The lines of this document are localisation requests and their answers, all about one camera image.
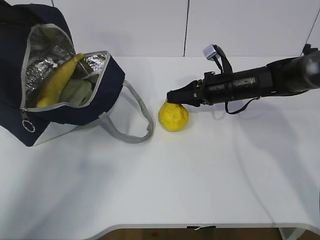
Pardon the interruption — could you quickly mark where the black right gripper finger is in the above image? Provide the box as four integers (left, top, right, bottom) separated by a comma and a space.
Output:
166, 83, 200, 107

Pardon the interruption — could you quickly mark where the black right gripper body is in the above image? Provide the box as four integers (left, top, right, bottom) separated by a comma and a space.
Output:
194, 67, 273, 107

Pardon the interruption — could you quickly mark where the yellow pear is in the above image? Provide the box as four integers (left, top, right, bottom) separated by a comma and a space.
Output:
158, 101, 189, 132

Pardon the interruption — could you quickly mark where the glass container green lid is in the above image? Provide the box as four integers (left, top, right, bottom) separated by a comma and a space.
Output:
59, 78, 95, 107

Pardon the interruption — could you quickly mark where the yellow banana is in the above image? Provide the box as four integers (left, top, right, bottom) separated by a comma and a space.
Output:
36, 53, 85, 108

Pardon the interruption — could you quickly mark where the navy insulated lunch bag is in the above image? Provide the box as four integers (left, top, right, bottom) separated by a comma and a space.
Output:
0, 0, 154, 147

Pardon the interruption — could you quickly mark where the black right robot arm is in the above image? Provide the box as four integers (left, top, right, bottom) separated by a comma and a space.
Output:
166, 44, 320, 107

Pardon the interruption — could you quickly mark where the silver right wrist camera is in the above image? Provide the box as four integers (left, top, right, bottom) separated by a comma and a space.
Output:
202, 44, 225, 61

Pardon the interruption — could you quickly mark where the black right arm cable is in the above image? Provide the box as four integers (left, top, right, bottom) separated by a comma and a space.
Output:
212, 49, 262, 116

